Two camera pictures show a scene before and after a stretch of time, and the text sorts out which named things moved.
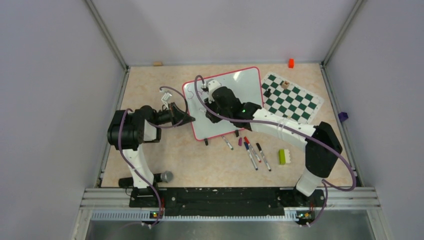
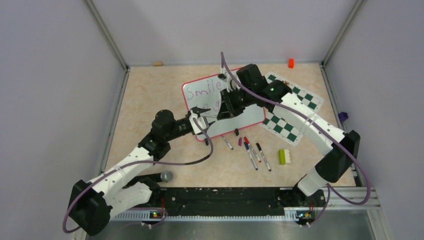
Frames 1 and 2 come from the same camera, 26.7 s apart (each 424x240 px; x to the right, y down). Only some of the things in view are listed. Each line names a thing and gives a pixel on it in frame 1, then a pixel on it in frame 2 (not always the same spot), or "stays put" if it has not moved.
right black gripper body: (213, 105) → (236, 101)
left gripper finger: (176, 110) → (198, 110)
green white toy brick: (284, 156) stays put
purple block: (343, 116) stays put
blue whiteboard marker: (247, 147) stays put
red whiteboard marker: (248, 142) stays put
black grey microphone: (165, 176) stays put
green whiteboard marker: (227, 143) stays put
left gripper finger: (187, 119) → (210, 124)
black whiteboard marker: (260, 150) stays put
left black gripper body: (167, 116) → (202, 132)
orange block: (291, 63) stays put
